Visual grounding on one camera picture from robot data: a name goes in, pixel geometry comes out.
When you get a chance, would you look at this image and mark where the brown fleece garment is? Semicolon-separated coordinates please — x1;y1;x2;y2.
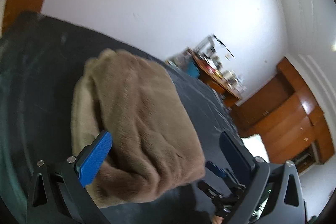
71;49;205;208

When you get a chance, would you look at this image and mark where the brown wooden wardrobe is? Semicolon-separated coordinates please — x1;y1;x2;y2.
231;58;335;164

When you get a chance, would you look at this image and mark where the wooden desk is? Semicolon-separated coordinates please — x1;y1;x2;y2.
187;49;241;107

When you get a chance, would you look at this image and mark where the black desk lamp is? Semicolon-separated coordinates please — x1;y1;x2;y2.
193;34;235;59

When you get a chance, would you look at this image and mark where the dark bed sheet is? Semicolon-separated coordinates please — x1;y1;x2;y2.
1;12;239;223

